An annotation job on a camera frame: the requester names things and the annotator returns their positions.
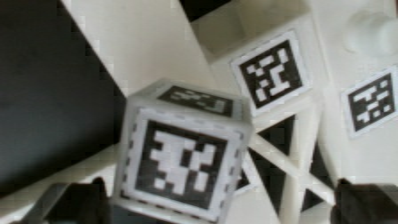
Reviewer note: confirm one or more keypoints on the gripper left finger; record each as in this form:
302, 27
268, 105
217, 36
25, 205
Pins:
73, 204

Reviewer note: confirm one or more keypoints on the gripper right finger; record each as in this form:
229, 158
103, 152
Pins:
366, 203

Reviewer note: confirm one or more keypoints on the white tagged cube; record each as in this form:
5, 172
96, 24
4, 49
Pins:
183, 144

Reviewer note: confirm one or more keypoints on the white chair back frame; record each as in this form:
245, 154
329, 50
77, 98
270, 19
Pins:
322, 94

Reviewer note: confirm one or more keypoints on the white U-shaped fence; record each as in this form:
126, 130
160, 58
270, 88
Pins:
139, 33

